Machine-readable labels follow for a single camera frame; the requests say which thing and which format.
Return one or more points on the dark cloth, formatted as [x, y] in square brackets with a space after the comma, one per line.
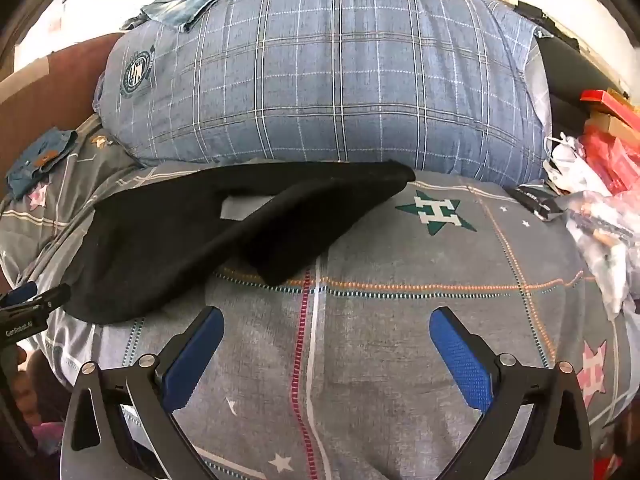
[570, 75]

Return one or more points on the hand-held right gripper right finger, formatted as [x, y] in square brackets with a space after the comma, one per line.
[460, 360]

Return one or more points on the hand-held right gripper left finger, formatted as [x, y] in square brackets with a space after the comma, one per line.
[195, 355]

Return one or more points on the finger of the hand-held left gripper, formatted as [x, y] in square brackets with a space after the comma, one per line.
[50, 296]

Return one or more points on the brown cardboard box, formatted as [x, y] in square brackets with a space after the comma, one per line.
[612, 125]

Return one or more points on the black pants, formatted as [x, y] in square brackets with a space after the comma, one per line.
[165, 240]

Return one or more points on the denim jeans with leather patch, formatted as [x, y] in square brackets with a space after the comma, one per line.
[35, 165]

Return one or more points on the red box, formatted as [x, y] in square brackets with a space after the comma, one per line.
[607, 100]

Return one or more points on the brown wooden headboard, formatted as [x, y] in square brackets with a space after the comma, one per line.
[70, 70]

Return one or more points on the red plastic packet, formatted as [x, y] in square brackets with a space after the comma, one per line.
[610, 160]

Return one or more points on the blue pillow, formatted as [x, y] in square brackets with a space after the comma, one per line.
[325, 85]

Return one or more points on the grey star print bedsheet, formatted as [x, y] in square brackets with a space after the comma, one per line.
[390, 350]

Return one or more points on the white plastic bags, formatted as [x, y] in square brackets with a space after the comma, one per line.
[600, 230]

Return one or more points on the faded blue denim jeans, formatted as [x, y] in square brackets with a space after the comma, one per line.
[185, 2]

